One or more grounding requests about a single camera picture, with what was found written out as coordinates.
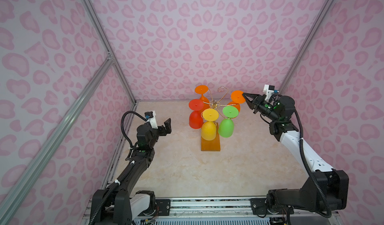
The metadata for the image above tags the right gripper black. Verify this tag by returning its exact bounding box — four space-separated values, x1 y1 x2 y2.
242 94 281 122

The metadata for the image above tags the orange wine glass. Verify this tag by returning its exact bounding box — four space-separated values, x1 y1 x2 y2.
227 90 246 112
195 85 210 113

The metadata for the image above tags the green wine glass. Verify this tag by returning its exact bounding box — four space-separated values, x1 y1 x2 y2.
218 105 239 138

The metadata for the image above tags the yellow wine glass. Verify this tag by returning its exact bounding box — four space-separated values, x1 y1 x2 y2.
201 109 219 141

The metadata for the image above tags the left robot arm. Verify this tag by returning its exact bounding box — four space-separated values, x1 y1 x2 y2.
89 111 172 225

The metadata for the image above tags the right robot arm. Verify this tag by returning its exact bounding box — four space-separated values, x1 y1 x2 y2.
242 93 349 219

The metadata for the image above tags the red wine glass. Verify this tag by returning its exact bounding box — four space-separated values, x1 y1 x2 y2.
189 99 204 129

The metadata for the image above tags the wooden rack base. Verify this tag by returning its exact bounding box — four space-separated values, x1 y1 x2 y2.
201 132 221 152

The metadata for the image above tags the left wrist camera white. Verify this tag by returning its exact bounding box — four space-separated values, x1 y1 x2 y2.
144 111 159 130

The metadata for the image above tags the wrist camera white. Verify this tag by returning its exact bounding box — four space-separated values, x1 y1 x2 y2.
144 111 159 130
263 85 279 102

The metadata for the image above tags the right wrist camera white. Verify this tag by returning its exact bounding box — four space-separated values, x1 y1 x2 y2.
263 85 279 102

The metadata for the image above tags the gold wire glass rack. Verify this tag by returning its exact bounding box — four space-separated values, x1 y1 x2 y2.
205 86 229 119

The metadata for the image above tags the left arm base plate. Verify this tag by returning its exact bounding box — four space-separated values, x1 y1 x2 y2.
130 197 171 219

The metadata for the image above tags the aluminium mounting rail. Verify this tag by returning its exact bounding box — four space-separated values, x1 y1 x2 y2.
80 194 344 225

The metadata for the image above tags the aluminium frame left post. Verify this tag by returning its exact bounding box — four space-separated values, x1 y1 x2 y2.
81 0 137 105

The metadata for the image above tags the aluminium frame post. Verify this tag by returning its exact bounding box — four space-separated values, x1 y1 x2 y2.
279 0 338 94
81 0 137 105

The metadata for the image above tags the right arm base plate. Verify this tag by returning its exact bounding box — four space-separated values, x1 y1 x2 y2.
250 198 294 218

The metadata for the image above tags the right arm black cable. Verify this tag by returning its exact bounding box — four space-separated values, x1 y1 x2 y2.
292 108 333 219

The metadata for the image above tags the aluminium frame right post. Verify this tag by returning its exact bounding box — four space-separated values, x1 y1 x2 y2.
279 0 338 94

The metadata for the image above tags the aluminium frame diagonal strut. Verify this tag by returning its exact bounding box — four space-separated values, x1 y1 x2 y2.
1 58 115 225

